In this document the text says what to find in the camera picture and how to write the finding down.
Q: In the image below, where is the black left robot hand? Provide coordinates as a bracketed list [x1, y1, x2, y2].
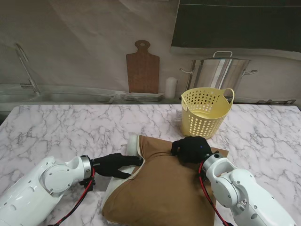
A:
[93, 153, 143, 179]

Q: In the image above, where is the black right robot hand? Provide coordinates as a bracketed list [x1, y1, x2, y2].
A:
[171, 136, 214, 165]

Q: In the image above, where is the white pillow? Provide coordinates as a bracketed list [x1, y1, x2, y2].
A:
[103, 134, 144, 224]

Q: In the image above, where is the brown pillowcase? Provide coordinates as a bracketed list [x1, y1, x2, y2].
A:
[101, 135, 229, 226]

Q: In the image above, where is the yellow perforated laundry basket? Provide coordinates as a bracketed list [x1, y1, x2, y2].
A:
[180, 87, 235, 141]

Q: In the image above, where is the white candle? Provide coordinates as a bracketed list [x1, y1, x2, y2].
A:
[165, 77, 177, 99]

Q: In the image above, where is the stack of white plates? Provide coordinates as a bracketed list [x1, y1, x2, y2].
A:
[121, 92, 165, 102]

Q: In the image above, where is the steel stock pot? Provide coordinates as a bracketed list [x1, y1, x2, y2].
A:
[180, 51, 258, 92]

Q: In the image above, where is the steel sink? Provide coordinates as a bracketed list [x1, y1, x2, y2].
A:
[0, 89, 116, 103]

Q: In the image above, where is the brown wooden cutting board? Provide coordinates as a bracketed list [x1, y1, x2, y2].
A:
[126, 40, 160, 94]

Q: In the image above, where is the black stove grate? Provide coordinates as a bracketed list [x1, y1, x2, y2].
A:
[256, 98, 297, 105]

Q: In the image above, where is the chrome faucet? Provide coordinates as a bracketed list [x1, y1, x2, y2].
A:
[15, 42, 41, 95]

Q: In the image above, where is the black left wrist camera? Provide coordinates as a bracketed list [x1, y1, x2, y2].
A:
[79, 178, 96, 189]

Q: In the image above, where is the red black right arm cable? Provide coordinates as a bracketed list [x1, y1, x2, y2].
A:
[198, 162, 232, 226]

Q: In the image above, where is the red black arm cable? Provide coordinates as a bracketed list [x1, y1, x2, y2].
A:
[198, 162, 232, 226]
[50, 164, 97, 226]

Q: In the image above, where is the red black left arm cable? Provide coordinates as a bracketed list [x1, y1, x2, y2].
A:
[50, 164, 97, 226]

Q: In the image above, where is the dark wall panel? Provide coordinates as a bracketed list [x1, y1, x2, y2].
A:
[171, 0, 301, 52]

